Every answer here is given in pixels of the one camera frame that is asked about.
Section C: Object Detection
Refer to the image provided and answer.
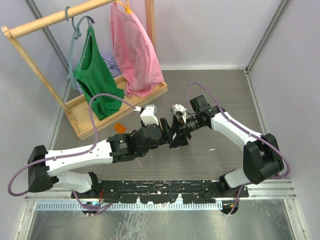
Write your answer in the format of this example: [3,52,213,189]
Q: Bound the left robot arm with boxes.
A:
[28,118,177,198]

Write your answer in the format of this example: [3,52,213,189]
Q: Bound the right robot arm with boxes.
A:
[169,95,284,197]

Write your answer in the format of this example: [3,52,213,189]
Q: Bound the orange pill box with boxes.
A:
[114,123,127,134]

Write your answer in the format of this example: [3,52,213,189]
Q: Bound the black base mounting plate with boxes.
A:
[77,180,239,204]

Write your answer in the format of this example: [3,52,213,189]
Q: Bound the pink shirt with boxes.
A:
[110,2,164,98]

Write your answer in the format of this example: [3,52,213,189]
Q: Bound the lavender cloth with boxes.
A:
[71,53,122,95]

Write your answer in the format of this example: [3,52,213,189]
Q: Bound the wooden clothes rack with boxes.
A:
[0,0,168,141]

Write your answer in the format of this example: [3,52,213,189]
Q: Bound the green tank top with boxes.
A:
[74,26,125,121]

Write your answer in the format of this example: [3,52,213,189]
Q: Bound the orange clothes hanger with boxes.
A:
[115,0,133,15]

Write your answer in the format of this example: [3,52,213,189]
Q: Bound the grey-blue clothes hanger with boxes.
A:
[68,15,95,90]

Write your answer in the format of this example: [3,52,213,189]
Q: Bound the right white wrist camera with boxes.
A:
[170,104,187,124]

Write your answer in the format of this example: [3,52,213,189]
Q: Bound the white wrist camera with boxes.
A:
[134,104,159,126]
[170,104,187,124]

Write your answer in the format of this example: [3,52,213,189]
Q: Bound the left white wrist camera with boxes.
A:
[134,104,159,126]

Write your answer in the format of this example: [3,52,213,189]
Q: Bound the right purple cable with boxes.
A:
[186,82,292,216]

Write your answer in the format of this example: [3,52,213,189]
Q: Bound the aluminium frame rail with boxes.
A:
[24,178,297,201]

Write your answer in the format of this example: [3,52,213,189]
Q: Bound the white slotted cable duct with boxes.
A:
[35,201,223,211]

